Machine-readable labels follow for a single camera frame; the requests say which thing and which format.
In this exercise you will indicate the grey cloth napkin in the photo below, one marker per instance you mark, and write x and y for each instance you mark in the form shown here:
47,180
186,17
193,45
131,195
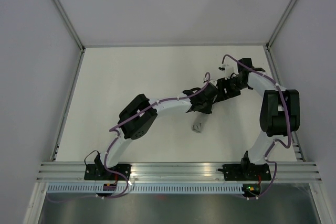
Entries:
199,123

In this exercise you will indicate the white slotted cable duct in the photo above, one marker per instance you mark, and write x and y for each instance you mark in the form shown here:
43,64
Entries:
147,188

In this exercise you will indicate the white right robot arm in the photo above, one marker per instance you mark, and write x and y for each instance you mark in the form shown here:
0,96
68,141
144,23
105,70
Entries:
280,108

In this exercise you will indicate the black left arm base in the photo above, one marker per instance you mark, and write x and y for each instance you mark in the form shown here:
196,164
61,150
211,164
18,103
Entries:
120,172

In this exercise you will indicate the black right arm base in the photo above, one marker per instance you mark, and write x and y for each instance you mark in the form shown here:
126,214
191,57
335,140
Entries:
239,172

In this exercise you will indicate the aluminium right frame post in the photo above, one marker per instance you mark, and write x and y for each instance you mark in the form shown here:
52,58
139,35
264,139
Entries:
281,22

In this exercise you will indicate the aluminium left frame post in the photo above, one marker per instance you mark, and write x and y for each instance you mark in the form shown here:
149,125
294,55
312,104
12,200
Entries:
68,24

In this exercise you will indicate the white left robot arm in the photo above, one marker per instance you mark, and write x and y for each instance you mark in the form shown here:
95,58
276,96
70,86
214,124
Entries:
136,119

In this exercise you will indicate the aluminium front rail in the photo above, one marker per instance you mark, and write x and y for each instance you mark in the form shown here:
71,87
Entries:
207,172

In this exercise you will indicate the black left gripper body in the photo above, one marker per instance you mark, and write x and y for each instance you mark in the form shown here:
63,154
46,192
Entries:
207,107

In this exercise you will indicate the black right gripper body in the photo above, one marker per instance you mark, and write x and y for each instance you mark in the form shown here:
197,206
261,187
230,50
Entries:
232,85

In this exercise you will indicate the aluminium frame post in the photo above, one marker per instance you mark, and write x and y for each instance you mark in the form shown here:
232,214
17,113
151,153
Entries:
281,22
68,24

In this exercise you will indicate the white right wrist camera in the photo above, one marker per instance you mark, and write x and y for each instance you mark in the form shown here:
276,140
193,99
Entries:
227,70

